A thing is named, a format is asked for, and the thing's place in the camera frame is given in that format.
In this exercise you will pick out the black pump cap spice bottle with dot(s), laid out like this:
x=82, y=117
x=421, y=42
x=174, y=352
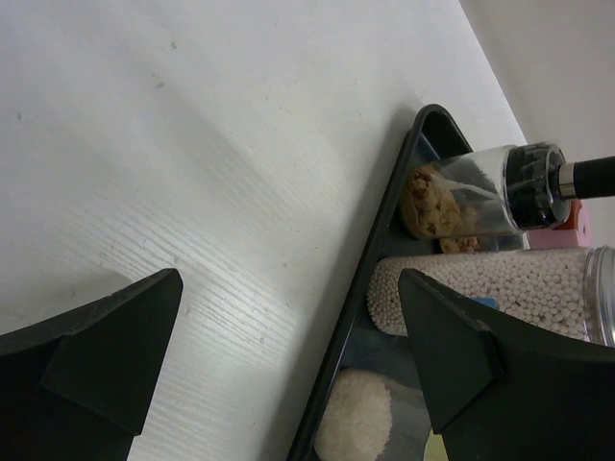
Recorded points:
x=500, y=191

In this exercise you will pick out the black plastic tray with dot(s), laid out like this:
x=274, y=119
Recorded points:
x=356, y=342

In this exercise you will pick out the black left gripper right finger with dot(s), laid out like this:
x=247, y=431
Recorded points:
x=497, y=388

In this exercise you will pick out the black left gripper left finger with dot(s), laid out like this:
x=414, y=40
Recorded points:
x=78, y=386

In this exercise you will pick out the yellow cap spice bottle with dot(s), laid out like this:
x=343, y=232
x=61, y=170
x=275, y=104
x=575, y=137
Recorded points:
x=373, y=418

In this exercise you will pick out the blue label white bead bottle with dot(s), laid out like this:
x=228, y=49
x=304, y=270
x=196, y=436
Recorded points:
x=567, y=291

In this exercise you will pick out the pink cap spice bottle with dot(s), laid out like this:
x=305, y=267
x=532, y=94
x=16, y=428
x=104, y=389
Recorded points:
x=575, y=232

